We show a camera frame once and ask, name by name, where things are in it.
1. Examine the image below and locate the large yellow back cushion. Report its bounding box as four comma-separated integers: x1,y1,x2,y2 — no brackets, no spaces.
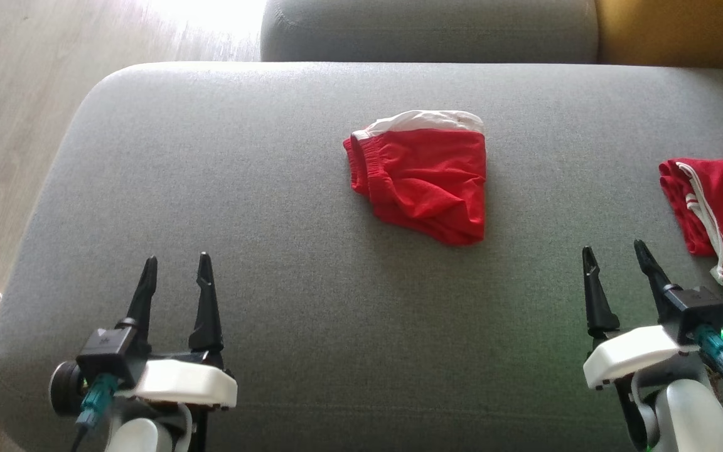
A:
595,0,723,71

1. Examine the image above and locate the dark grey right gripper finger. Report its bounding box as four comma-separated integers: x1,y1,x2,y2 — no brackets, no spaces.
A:
581,246,621,340
633,239,683,326

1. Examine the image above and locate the large grey sofa seat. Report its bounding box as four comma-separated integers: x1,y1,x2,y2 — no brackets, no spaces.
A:
0,61,723,452

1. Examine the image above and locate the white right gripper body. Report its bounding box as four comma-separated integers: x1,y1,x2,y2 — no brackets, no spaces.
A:
582,325,702,392

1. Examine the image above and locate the left camera cable teal plug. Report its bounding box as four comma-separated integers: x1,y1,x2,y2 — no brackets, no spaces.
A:
72,372,121,452

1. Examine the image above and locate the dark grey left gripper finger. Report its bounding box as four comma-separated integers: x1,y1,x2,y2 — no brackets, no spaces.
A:
115,256,159,352
188,252,225,368

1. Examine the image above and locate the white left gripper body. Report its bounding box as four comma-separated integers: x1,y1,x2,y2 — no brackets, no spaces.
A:
117,350,238,412

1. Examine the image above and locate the grey sofa seat cushion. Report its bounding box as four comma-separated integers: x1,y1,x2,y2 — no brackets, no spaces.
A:
260,0,599,63

